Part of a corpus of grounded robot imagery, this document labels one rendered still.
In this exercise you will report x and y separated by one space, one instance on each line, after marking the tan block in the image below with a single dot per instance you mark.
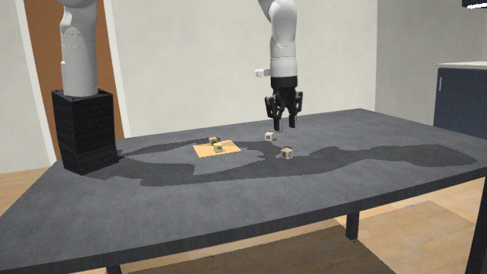
212 141
286 153
218 147
269 136

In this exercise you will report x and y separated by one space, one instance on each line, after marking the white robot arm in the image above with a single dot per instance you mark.
79 55

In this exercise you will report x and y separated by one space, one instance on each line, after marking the tan square mat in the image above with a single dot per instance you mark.
205 150

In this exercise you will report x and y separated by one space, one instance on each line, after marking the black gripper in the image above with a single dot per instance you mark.
283 97

